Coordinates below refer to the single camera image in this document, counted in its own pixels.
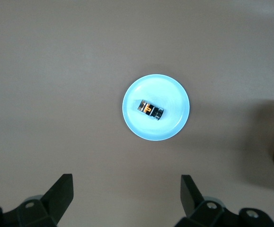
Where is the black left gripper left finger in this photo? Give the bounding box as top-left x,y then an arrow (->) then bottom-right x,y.
4,174 -> 74,227

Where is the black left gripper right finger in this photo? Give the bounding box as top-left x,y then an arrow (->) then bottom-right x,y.
174,175 -> 241,227

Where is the orange and black switch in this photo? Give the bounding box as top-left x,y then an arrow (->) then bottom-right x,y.
136,98 -> 164,121

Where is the light blue round plate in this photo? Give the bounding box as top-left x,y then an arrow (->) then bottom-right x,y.
122,73 -> 191,142

